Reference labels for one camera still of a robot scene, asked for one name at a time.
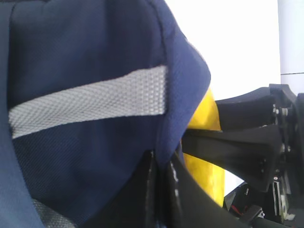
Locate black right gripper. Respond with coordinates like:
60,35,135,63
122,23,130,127
182,84,304,228

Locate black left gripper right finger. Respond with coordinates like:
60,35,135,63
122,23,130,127
166,153,240,228

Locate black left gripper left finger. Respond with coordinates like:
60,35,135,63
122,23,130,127
83,149,159,228

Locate yellow banana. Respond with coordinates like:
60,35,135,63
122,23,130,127
183,89,225,207

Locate navy insulated lunch bag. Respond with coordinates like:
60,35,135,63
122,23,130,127
0,0,210,228

